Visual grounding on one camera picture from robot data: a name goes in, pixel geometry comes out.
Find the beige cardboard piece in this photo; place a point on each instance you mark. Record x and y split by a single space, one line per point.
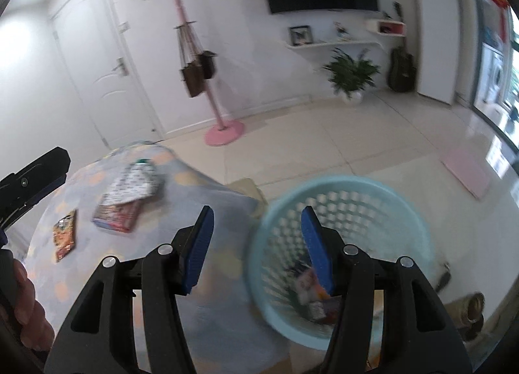
245 189

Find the dark sliding door frame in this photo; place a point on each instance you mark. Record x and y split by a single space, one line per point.
476 54

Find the framed butterfly picture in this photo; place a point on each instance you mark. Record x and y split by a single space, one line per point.
301 35

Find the black hanging bag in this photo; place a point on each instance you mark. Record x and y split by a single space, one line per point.
207 65

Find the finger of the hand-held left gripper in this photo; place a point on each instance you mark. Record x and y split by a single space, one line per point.
36 175

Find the white washing machine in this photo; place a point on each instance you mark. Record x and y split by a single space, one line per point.
494 78

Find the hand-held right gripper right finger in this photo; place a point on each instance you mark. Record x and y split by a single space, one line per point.
318 254

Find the person's left hand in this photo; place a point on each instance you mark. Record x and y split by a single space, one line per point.
32 313

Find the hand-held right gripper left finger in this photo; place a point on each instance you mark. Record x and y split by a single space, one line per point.
198 254

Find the low white wall shelf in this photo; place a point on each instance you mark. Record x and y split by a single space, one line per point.
332 44

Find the potted green plant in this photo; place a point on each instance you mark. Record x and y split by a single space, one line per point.
350 74

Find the small orange snack packet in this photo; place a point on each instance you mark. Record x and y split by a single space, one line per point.
65 236

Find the white shelf with pink box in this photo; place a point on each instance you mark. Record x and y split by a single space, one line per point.
385 27

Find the brown hanging bag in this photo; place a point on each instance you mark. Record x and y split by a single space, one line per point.
192 79

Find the dotted white packet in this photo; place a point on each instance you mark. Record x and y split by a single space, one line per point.
133 183

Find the red knot ornament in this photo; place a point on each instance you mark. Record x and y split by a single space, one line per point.
499 1

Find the dark slipper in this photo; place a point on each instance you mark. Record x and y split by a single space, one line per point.
444 279

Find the white door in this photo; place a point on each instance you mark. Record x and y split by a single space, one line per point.
89 54

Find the brown slipper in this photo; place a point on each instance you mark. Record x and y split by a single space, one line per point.
470 307

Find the red snack packet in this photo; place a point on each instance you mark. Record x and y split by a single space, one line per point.
117 215

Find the light blue plastic basket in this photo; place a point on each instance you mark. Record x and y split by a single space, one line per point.
284 212

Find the pink coat rack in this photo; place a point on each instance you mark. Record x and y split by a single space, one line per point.
225 133

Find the pink floor mat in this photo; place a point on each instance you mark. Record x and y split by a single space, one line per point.
470 173

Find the white printed packet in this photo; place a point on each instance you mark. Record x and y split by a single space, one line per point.
306 285

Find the wall light switch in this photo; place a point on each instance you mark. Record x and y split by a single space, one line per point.
124 26

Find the black acoustic guitar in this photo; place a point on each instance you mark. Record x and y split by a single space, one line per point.
402 72

